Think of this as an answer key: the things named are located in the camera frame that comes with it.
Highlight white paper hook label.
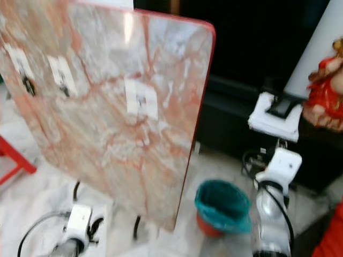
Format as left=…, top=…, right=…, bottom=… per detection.
left=47, top=55, right=78, bottom=97
left=125, top=79, right=159, bottom=121
left=4, top=44, right=33, bottom=81

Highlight white paper stack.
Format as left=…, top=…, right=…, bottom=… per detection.
left=248, top=92, right=302, bottom=142

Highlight black low sideboard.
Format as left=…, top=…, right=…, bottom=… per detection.
left=193, top=75, right=343, bottom=193

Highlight teal plastic bin liner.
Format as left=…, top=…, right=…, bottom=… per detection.
left=195, top=179, right=252, bottom=233

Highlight black flat device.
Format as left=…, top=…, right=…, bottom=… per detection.
left=268, top=95, right=298, bottom=119

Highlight red plastic stool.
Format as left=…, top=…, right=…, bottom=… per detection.
left=0, top=137, right=33, bottom=185

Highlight pink marble folding table top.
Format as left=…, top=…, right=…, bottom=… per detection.
left=0, top=0, right=216, bottom=232

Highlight orange round bucket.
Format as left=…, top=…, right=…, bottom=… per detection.
left=196, top=211, right=223, bottom=238

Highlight red fabric item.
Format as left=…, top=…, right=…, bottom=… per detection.
left=312, top=198, right=343, bottom=257

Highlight red seated figurine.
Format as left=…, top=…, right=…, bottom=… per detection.
left=302, top=37, right=343, bottom=132

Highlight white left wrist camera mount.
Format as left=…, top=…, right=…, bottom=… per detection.
left=65, top=203, right=93, bottom=246

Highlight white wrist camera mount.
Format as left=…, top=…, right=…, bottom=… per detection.
left=65, top=203, right=93, bottom=246
left=256, top=147, right=302, bottom=196

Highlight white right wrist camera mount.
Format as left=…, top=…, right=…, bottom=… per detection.
left=256, top=147, right=302, bottom=196

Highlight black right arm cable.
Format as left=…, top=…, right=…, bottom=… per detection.
left=260, top=182, right=295, bottom=250

